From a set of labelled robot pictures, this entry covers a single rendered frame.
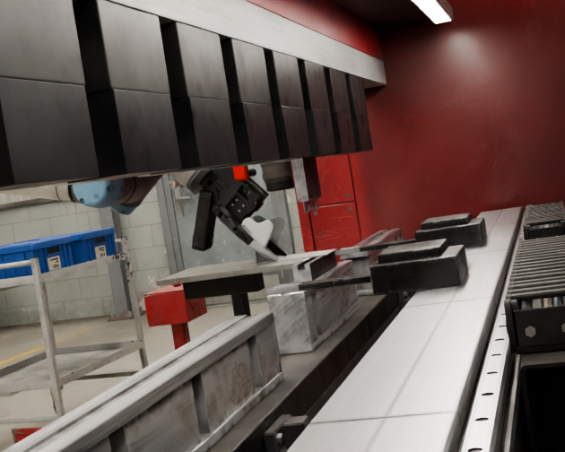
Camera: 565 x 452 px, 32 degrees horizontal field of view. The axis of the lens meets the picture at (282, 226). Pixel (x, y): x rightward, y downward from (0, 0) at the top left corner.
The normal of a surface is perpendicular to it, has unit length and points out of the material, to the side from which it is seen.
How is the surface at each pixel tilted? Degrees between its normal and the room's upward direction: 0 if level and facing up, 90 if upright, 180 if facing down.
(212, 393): 90
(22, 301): 90
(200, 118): 90
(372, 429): 0
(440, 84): 90
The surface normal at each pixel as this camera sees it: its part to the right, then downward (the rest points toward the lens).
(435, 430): -0.15, -0.99
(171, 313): -0.26, 0.09
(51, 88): 0.95, -0.14
